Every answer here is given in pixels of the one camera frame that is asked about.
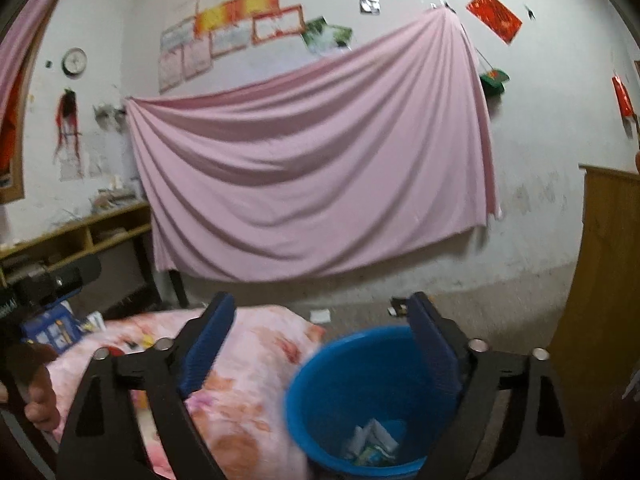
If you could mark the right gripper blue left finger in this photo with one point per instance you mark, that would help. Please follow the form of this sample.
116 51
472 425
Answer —
199 342

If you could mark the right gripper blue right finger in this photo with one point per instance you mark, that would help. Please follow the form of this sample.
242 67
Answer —
443 343

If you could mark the small silver wrapper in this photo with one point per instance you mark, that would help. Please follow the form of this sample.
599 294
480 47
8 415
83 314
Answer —
371 446

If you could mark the blue plastic trash bucket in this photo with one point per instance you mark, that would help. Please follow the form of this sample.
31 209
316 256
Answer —
379 374

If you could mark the left human hand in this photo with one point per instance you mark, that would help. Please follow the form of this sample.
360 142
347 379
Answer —
27 367

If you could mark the blue cardboard box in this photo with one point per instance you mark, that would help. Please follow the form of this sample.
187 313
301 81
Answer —
57 327

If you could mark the white barcode packet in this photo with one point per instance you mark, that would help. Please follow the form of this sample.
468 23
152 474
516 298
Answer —
92 323

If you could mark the pink floral blanket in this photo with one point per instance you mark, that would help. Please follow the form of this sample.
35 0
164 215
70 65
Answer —
239 412

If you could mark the wooden cabinet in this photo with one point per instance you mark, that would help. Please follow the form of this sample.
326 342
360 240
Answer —
595 347

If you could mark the pink window curtain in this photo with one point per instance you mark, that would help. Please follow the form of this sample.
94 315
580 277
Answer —
16 43

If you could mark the green red hanging ornament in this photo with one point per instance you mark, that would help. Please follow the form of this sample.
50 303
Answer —
493 82

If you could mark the wooden wall shelf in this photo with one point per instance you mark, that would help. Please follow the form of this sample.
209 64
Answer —
87 236

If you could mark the red tassel wall ornament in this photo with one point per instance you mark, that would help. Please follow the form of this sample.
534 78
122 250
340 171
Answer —
66 121

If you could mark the pink hanging wall sheet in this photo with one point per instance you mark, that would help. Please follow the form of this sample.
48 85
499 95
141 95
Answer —
354 159

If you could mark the round wall clock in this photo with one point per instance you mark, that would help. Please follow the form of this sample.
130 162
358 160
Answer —
74 62

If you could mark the red hanging wall packet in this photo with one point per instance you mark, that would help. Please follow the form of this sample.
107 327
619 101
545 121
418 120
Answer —
623 98

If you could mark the certificates on wall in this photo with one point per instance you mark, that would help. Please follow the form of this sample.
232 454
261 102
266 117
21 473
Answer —
199 31

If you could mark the red paper wall poster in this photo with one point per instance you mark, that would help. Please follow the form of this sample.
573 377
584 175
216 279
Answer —
497 17

